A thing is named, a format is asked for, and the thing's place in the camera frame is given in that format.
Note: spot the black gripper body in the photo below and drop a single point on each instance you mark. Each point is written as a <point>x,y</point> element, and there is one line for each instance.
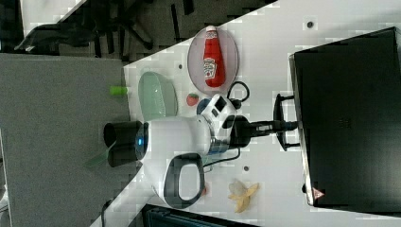
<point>242,132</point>

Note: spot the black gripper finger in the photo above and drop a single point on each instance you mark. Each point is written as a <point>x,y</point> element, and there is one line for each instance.
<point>265,125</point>
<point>281,126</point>

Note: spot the black oven door handle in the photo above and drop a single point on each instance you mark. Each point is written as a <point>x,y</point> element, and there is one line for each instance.
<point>278,114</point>

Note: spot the black toaster oven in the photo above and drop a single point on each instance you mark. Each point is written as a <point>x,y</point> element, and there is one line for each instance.
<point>347,98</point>

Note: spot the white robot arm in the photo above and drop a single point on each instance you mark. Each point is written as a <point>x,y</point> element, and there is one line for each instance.
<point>166,146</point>

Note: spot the blue small bowl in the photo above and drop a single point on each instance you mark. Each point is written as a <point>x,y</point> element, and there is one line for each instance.
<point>202,105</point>

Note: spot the red toy strawberry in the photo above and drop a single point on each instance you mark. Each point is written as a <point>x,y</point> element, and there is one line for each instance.
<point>192,99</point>

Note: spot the peeled toy banana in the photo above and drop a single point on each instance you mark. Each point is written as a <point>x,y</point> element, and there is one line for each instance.
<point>241,194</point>

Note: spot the red ketchup bottle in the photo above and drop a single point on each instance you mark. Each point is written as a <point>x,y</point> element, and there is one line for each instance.
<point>213,63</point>

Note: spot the grey oval plate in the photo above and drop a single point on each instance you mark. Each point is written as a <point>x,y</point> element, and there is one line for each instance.
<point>229,55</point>

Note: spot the light green oval bowl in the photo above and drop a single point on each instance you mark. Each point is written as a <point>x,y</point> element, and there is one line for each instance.
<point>157,96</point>

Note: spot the dark blue crate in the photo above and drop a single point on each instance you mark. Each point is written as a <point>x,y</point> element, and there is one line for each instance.
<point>158,216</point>

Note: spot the green cylinder marker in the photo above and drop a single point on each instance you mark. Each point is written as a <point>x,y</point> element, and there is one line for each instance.
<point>118,90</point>

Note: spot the black office chair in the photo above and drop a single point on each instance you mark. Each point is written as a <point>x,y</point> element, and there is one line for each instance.
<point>96,18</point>

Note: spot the green pot with handle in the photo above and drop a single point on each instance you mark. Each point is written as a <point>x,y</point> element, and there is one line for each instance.
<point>208,161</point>

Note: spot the black cylinder mount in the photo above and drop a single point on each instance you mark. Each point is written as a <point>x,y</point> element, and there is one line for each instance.
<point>120,140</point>

